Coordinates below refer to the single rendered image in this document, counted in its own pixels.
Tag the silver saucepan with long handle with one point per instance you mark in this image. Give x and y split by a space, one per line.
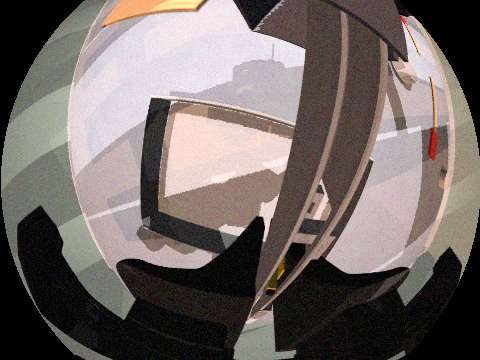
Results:
406 71

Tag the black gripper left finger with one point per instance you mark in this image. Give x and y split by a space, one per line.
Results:
222 291

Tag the tan short cylinder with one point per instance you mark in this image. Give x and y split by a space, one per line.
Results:
443 179

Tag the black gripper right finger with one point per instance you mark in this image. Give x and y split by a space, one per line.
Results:
320 293

